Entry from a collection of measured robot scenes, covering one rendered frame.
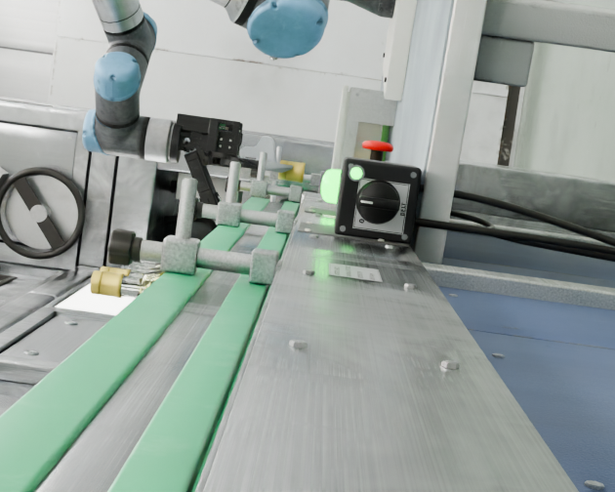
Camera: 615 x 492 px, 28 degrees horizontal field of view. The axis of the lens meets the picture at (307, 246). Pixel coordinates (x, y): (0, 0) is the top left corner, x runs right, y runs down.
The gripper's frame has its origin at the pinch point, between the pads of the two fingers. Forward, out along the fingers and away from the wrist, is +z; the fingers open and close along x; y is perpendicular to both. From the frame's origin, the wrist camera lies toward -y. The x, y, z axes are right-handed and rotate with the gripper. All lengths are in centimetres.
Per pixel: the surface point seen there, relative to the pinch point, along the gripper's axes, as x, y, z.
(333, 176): -59, 1, 8
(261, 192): -15.1, -4.1, -3.0
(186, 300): -133, -9, -2
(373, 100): -11.5, 13.6, 13.1
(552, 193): 69, 3, 60
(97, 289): -41, -20, -23
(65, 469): -173, -10, -2
